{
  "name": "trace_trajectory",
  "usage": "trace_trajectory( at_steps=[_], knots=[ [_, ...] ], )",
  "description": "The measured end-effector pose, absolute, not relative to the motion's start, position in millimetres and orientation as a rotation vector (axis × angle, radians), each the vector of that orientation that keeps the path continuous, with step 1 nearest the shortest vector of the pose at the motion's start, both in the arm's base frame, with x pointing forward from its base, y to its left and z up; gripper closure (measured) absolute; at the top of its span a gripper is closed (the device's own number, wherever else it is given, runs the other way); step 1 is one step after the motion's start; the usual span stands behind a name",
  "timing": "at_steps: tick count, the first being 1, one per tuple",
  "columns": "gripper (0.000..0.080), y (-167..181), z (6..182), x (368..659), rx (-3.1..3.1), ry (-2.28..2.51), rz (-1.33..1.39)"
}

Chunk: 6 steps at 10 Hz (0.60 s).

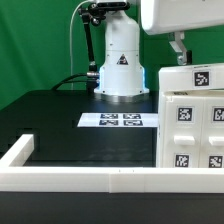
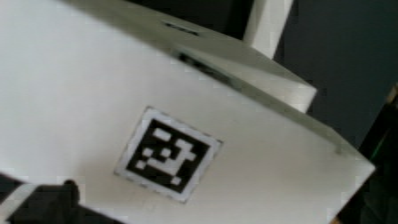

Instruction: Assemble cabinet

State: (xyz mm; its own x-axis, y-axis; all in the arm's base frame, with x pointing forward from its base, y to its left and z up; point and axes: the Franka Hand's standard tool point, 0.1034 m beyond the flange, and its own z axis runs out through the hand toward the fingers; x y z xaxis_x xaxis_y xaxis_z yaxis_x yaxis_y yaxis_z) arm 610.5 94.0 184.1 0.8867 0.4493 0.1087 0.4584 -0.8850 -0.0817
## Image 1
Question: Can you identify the white cabinet top block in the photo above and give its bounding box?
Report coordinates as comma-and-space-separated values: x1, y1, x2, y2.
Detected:
159, 63, 224, 92

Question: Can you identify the white marker base sheet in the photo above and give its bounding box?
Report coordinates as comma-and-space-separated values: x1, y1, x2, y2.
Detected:
78, 113, 158, 128

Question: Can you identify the white cable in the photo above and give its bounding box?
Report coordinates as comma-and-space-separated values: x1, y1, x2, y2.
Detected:
68, 0, 94, 91

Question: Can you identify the white U-shaped fence frame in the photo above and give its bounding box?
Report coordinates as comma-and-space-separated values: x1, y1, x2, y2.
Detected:
0, 134, 224, 193

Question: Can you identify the black cable bundle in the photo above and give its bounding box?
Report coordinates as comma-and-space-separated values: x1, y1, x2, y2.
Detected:
50, 73, 100, 92

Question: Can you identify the white cabinet body box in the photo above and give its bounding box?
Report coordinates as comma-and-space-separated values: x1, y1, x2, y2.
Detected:
156, 90, 224, 168

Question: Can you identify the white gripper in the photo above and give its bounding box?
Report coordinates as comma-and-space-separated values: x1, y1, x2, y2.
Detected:
140, 0, 224, 66

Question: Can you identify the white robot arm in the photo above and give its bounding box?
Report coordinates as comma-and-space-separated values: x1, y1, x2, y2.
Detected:
93, 0, 224, 101

